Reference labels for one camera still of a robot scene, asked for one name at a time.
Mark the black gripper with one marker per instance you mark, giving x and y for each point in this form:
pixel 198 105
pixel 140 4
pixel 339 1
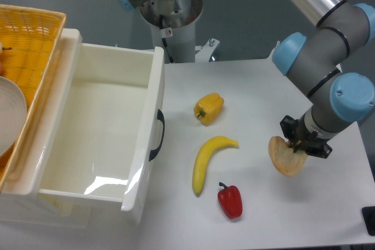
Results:
pixel 300 138

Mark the triangle toasted bread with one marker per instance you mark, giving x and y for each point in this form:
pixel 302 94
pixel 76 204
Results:
pixel 284 159

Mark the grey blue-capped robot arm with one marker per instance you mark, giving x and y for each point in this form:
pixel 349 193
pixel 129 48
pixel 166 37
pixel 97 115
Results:
pixel 311 64

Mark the upper white drawer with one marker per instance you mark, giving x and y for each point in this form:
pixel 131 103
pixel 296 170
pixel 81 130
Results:
pixel 100 154

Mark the white drawer cabinet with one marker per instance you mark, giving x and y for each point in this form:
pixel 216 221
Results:
pixel 21 200

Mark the yellow banana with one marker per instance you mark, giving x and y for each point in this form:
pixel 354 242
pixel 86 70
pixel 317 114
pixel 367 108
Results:
pixel 205 153

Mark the red bell pepper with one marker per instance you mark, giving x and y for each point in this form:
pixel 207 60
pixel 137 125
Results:
pixel 229 198

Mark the black device at table edge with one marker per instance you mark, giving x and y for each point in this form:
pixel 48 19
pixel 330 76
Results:
pixel 368 214

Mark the yellow bell pepper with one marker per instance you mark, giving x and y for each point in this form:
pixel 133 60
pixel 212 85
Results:
pixel 208 108

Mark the yellow woven basket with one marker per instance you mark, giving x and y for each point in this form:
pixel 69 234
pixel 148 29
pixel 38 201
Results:
pixel 33 35

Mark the white ribbed bowl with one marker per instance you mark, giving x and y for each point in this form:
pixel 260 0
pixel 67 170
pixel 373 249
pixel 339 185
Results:
pixel 13 113

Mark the white metal mounting bracket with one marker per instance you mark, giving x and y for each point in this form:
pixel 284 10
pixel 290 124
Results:
pixel 205 53

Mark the black drawer handle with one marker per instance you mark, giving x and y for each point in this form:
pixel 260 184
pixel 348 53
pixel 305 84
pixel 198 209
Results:
pixel 159 135

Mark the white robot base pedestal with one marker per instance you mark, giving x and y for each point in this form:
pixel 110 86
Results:
pixel 173 27

